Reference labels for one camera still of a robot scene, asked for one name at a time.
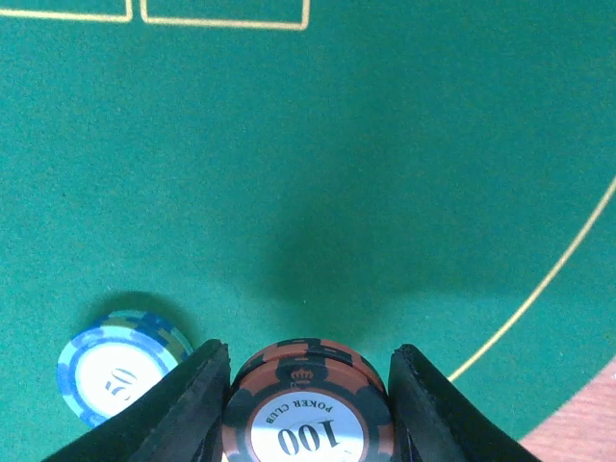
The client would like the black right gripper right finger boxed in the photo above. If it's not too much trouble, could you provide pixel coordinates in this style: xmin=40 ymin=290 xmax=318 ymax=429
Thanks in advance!
xmin=388 ymin=345 xmax=537 ymax=462

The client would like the blue 50 chip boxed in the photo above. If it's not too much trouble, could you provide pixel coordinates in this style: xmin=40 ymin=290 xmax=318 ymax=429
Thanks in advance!
xmin=57 ymin=310 xmax=193 ymax=427

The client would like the round green poker mat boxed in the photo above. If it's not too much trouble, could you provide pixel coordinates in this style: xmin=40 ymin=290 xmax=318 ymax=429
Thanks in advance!
xmin=1 ymin=1 xmax=615 ymax=461

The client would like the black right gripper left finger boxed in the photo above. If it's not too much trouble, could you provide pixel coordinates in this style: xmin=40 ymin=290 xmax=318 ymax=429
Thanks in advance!
xmin=46 ymin=339 xmax=230 ymax=462

